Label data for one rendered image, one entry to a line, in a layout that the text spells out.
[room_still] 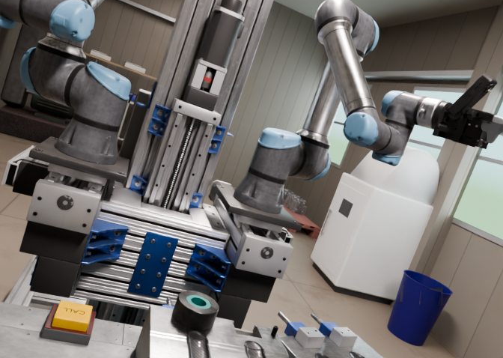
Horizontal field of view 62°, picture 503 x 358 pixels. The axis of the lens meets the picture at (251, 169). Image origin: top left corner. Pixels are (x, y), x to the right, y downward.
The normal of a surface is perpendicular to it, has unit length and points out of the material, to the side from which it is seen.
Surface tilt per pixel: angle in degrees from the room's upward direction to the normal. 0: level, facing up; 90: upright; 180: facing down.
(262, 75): 90
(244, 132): 90
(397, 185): 90
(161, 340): 1
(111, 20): 90
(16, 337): 0
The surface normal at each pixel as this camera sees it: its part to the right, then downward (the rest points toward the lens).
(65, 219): 0.25, 0.22
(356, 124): -0.71, -0.16
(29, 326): 0.33, -0.94
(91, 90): -0.09, 0.10
